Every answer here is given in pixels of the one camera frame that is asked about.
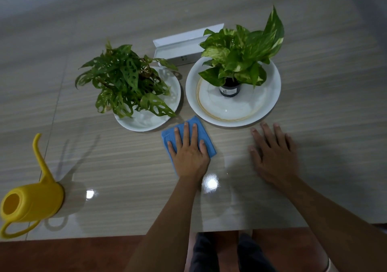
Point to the person's left hand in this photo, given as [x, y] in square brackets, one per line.
[189, 160]

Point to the blue cleaning cloth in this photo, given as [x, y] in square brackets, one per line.
[207, 138]

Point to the person's right hand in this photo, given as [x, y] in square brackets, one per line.
[276, 160]

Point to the green holey-leaf plant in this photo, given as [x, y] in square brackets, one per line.
[127, 80]

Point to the person's right middle finger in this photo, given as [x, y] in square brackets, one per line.
[268, 133]

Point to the person's left middle finger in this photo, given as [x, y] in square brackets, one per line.
[186, 133]

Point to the person's left forearm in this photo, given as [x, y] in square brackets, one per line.
[169, 223]

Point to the large white plate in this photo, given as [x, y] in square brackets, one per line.
[238, 107]

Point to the black plant pot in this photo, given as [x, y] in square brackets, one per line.
[230, 89]

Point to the person's right thumb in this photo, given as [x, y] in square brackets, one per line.
[253, 155]

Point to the person's right forearm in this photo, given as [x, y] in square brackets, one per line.
[332, 223]

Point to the person's left little finger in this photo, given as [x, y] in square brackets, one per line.
[171, 148]

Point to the white cardboard box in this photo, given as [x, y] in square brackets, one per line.
[178, 46]

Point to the small white plate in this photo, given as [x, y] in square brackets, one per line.
[151, 119]

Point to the person's left thumb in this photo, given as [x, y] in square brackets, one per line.
[203, 146]

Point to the person's right little finger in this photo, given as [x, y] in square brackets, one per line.
[290, 142]

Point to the person's dark shorts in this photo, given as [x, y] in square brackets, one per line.
[251, 255]

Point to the variegated green pothos plant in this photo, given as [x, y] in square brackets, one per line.
[238, 55]

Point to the yellow plastic watering can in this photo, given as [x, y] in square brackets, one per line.
[31, 200]

